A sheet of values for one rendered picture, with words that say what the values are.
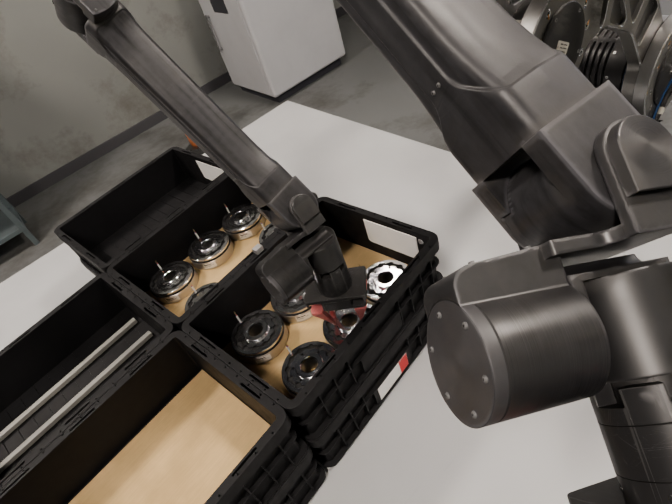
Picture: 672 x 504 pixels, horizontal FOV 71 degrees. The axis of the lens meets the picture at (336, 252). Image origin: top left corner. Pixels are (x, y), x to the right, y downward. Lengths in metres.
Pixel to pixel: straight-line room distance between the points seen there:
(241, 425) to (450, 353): 0.65
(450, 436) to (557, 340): 0.68
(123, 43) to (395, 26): 0.47
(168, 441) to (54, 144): 3.46
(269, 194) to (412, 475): 0.52
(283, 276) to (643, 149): 0.50
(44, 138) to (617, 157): 4.03
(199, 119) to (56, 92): 3.45
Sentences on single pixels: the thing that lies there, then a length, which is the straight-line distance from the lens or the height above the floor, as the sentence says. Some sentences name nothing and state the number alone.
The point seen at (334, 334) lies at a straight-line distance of 0.83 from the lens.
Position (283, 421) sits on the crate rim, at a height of 0.93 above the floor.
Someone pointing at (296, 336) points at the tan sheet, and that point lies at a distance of 0.90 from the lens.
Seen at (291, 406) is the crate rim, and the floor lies 0.93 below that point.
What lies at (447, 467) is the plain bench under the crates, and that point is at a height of 0.70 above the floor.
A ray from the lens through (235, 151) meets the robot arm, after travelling 0.67.
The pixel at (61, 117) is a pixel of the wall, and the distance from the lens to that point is 4.14.
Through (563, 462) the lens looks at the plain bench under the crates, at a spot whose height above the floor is 0.70.
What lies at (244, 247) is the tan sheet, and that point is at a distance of 1.13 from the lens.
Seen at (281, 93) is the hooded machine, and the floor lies 0.08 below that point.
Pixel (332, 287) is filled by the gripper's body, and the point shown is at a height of 0.99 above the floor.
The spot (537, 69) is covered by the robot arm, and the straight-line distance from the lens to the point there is 0.27.
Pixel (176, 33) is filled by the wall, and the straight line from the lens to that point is 4.34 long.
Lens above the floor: 1.51
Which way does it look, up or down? 42 degrees down
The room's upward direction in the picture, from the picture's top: 20 degrees counter-clockwise
